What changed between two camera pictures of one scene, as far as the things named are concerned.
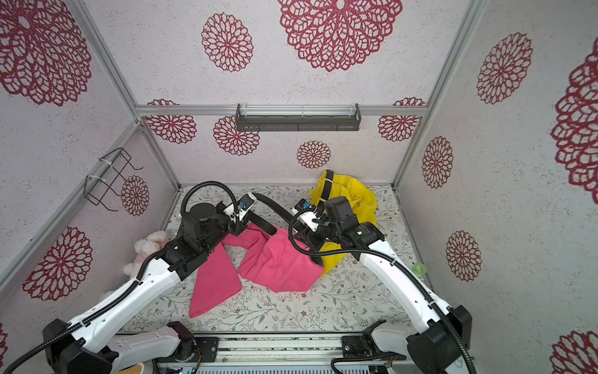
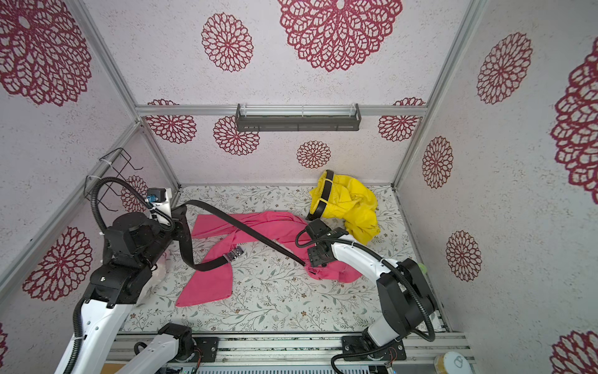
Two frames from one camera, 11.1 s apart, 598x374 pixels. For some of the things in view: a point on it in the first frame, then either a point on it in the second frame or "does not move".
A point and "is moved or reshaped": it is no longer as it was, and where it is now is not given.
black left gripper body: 223,224 to 161,241
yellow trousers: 363,200 does not move
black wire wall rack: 107,174 does not move
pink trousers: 276,262 is moved or reshaped
